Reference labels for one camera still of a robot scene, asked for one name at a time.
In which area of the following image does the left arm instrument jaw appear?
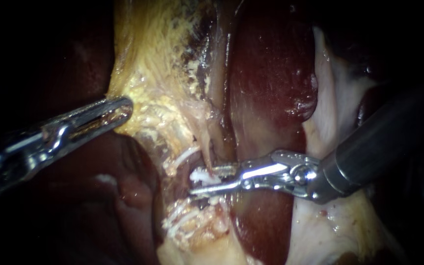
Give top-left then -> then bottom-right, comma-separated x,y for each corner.
54,96 -> 134,145

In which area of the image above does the right arm instrument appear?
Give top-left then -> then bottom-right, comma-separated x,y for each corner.
235,148 -> 341,206

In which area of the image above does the pale fatty tissue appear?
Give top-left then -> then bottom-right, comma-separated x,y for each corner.
285,26 -> 410,265
156,195 -> 259,265

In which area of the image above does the left arm instrument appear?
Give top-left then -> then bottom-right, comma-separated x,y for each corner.
0,117 -> 72,202

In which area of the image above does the right arm instrument jaw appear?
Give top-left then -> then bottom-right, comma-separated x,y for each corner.
188,181 -> 243,196
211,164 -> 243,177

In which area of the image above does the thin tube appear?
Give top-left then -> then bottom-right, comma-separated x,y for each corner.
197,110 -> 218,174

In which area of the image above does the dark red liver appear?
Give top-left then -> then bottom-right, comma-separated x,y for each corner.
24,0 -> 411,265

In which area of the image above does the gallbladder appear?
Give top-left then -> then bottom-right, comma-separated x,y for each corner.
106,0 -> 218,148

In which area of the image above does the white clip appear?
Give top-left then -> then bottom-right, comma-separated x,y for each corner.
168,146 -> 202,174
189,167 -> 223,186

